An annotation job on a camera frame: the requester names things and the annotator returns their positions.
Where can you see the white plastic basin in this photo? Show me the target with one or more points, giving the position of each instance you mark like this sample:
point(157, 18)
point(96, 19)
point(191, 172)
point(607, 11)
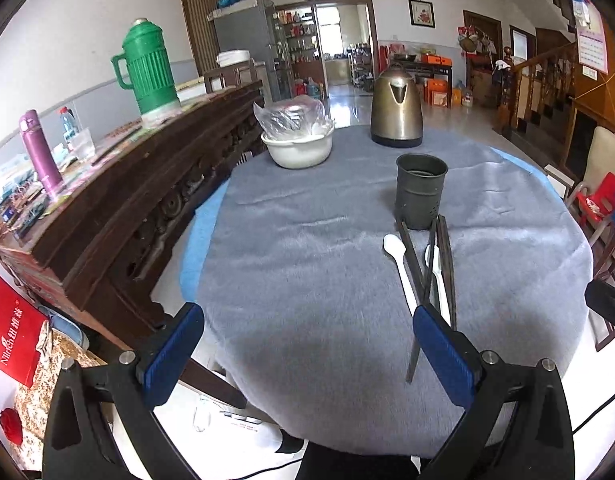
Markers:
point(305, 152)

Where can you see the green thermos jug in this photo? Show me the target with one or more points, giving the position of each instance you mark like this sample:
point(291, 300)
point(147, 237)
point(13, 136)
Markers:
point(143, 67)

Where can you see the red paper bag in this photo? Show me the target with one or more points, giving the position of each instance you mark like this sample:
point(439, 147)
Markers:
point(20, 327)

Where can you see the purple thermos bottle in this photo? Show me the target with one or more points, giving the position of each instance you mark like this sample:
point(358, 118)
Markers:
point(40, 155)

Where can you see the dark grey utensil holder cup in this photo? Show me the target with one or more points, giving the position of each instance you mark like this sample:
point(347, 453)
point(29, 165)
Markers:
point(419, 187)

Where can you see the wall calendar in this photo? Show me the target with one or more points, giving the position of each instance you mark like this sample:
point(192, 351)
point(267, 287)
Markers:
point(591, 39)

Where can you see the dark carved wooden sideboard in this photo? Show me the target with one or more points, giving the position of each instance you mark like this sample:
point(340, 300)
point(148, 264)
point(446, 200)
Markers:
point(98, 256)

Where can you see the clear plastic bag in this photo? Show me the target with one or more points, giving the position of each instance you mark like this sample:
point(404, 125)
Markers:
point(294, 119)

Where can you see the dark wooden dining table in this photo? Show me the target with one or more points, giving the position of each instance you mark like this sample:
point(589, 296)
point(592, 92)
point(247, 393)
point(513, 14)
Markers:
point(436, 79)

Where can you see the gold electric kettle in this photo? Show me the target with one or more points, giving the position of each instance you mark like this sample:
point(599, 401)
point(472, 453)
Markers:
point(396, 115)

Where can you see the dark chopstick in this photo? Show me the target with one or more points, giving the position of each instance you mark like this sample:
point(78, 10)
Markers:
point(422, 289)
point(450, 269)
point(443, 264)
point(415, 349)

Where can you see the white plastic spoon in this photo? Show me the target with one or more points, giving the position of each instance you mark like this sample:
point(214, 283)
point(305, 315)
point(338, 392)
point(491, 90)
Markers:
point(433, 261)
point(395, 248)

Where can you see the wooden staircase railing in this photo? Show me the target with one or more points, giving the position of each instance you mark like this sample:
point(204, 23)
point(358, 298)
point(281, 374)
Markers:
point(533, 89)

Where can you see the plastic water bottle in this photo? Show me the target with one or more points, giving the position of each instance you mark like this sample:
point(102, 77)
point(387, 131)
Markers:
point(70, 127)

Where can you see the grey fleece table cloth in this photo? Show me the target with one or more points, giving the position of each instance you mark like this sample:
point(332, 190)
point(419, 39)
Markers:
point(308, 311)

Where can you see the grey refrigerator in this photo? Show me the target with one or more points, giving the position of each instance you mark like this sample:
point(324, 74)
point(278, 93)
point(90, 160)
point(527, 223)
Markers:
point(254, 25)

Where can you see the framed flower picture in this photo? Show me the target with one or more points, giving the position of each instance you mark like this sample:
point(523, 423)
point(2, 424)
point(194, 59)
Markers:
point(421, 13)

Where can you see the clear plastic cup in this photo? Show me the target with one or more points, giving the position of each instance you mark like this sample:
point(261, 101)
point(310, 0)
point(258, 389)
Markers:
point(82, 145)

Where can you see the red plastic chair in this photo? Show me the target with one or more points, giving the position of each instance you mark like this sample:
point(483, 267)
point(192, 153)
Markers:
point(595, 208)

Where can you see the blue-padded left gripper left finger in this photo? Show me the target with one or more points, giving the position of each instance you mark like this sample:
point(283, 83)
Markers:
point(78, 442)

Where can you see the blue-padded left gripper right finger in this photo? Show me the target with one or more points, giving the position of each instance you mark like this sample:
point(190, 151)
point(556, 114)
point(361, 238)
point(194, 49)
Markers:
point(516, 423)

